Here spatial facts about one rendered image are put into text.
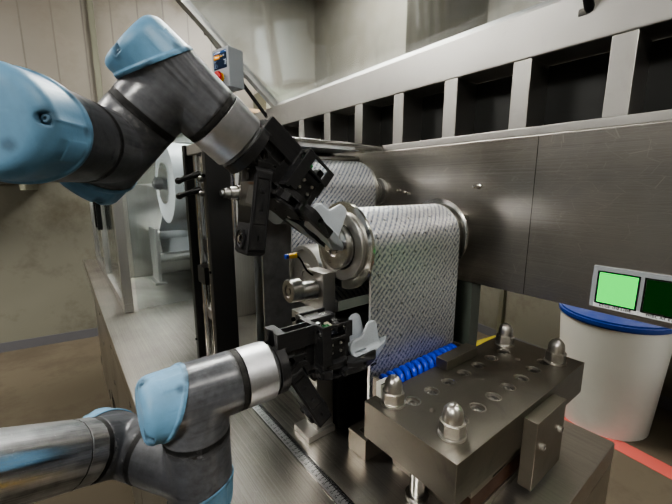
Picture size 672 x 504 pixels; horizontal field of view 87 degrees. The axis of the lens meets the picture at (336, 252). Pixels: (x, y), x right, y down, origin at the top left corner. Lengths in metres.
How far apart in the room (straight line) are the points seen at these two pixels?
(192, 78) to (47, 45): 3.52
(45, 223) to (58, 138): 3.51
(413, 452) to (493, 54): 0.72
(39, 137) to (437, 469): 0.51
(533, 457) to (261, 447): 0.43
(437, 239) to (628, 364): 1.85
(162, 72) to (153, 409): 0.34
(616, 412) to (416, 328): 1.96
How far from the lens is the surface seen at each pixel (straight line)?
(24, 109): 0.30
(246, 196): 0.48
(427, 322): 0.70
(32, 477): 0.49
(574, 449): 0.82
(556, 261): 0.75
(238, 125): 0.44
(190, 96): 0.43
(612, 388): 2.47
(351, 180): 0.83
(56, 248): 3.82
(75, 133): 0.32
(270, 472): 0.67
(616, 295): 0.73
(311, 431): 0.72
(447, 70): 0.90
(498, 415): 0.60
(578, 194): 0.73
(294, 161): 0.49
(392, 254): 0.59
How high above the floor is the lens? 1.35
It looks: 10 degrees down
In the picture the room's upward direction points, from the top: straight up
